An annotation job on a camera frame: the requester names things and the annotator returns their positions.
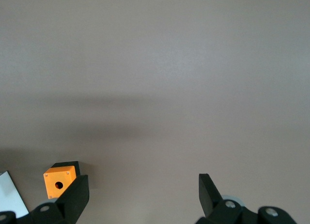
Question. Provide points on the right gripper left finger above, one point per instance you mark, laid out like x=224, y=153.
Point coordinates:
x=75, y=197

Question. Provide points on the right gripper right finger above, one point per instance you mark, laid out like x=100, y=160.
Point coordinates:
x=208, y=195

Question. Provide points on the white drawer cabinet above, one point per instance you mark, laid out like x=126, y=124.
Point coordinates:
x=9, y=197

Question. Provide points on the orange box with hole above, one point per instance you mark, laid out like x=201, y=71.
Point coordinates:
x=54, y=179

